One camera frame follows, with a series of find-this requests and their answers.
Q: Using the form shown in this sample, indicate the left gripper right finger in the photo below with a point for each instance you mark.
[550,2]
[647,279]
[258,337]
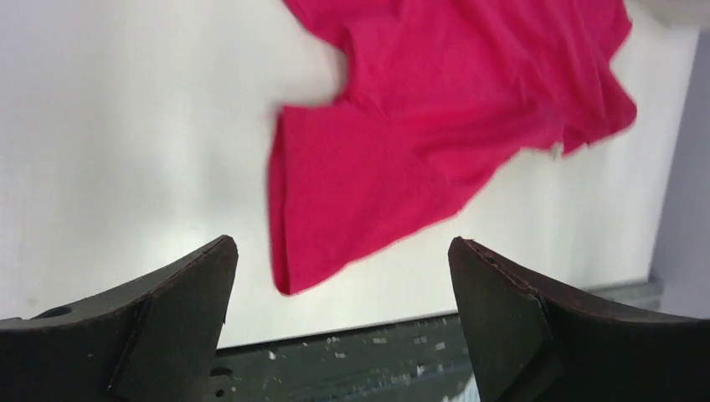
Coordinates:
[533,338]

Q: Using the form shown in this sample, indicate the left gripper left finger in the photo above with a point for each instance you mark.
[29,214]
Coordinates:
[150,339]

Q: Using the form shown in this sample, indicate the magenta t shirt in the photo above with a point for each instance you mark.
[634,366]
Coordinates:
[438,96]

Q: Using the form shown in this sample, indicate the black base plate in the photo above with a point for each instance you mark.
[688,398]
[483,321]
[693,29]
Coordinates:
[424,359]

